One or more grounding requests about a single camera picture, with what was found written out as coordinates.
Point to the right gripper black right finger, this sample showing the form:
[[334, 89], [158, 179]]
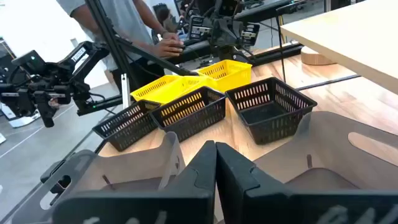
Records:
[[264, 205]]

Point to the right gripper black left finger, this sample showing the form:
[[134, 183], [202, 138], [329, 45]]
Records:
[[174, 205]]

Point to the yellow slotted plastic basket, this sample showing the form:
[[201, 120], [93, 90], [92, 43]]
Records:
[[228, 74], [197, 81], [155, 90]]

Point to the grey translucent plastic basket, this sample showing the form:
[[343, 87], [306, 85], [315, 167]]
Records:
[[326, 146], [130, 168]]

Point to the black slotted plastic basket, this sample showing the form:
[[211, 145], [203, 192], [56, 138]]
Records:
[[129, 127], [189, 113], [270, 112]]

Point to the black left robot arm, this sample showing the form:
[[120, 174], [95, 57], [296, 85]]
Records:
[[228, 18]]

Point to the wooden shelf black metal legs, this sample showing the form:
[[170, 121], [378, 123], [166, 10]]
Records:
[[357, 37]]

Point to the person's hand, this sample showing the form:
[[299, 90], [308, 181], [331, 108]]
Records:
[[169, 46]]

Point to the white shade wooden base lamp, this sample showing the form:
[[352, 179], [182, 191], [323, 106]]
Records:
[[315, 57]]

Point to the person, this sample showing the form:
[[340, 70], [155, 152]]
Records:
[[124, 18]]

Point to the white plastic casing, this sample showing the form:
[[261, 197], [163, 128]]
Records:
[[18, 119]]

